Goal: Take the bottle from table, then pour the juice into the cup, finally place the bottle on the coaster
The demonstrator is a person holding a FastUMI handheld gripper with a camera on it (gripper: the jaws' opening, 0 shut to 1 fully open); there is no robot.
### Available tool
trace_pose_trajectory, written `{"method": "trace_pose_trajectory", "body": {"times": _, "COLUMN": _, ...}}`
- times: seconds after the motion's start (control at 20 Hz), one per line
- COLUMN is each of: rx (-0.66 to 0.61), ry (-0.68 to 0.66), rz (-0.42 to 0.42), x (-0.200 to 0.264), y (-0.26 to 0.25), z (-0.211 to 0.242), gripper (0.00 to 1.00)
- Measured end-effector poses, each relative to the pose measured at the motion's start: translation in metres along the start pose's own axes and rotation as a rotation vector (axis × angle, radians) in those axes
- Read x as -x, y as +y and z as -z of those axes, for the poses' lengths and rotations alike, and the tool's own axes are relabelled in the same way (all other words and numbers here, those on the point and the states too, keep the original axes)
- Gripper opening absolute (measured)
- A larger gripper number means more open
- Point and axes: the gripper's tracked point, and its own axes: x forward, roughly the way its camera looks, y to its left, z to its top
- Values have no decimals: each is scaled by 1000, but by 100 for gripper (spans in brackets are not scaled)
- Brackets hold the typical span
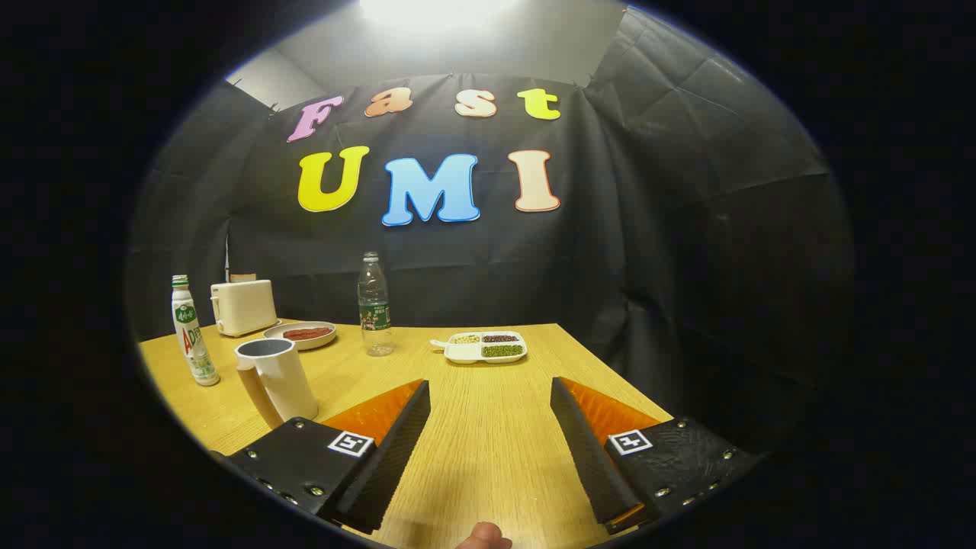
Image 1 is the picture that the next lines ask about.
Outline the white juice bottle green label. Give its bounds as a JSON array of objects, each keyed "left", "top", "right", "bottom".
[{"left": 171, "top": 275, "right": 221, "bottom": 387}]

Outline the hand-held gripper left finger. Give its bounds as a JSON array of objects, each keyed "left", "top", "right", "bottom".
[{"left": 210, "top": 379, "right": 432, "bottom": 535}]

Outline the round beige plate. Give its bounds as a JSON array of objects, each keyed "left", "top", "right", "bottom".
[{"left": 263, "top": 321, "right": 337, "bottom": 352}]

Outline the clear plastic water bottle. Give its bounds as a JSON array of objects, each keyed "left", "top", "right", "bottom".
[{"left": 358, "top": 252, "right": 394, "bottom": 357}]

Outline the cream toaster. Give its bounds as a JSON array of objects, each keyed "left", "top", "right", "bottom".
[{"left": 210, "top": 280, "right": 279, "bottom": 338}]

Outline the white divided dish with beans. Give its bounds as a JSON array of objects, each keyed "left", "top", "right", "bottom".
[{"left": 430, "top": 331, "right": 528, "bottom": 365}]

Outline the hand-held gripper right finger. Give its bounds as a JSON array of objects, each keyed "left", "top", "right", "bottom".
[{"left": 551, "top": 377, "right": 763, "bottom": 535}]

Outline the white cup with wooden handle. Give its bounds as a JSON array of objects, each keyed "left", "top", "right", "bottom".
[{"left": 234, "top": 338, "right": 319, "bottom": 429}]

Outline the wooden table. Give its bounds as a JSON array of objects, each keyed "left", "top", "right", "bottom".
[{"left": 137, "top": 319, "right": 676, "bottom": 549}]

